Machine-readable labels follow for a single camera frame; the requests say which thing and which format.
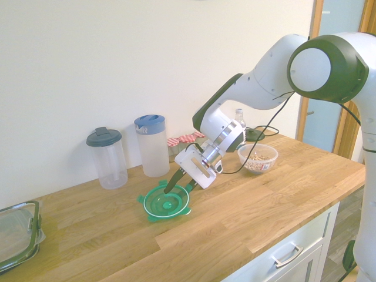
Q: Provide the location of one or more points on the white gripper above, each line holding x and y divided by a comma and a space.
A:
191, 161

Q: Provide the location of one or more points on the clear plastic food bowl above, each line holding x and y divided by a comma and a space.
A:
271, 158

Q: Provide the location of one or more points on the blue lid plastic pitcher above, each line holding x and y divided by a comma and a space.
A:
152, 152

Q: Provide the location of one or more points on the wooden door frame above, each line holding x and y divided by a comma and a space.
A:
315, 17

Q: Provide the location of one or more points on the dark lid plastic pitcher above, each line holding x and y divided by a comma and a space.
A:
108, 164

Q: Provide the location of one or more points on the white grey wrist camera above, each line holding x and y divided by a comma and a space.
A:
218, 168

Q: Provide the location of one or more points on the green round container lid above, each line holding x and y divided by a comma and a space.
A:
158, 205

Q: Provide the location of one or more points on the frosted glass door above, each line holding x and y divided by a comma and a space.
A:
337, 17

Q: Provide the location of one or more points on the dark kettle base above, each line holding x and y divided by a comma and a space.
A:
254, 135

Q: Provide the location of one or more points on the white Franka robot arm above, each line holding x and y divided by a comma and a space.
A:
264, 82

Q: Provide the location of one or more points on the hint water bottle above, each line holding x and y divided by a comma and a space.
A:
239, 116

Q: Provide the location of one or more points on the rectangular container with clip lid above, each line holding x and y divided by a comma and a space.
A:
17, 229

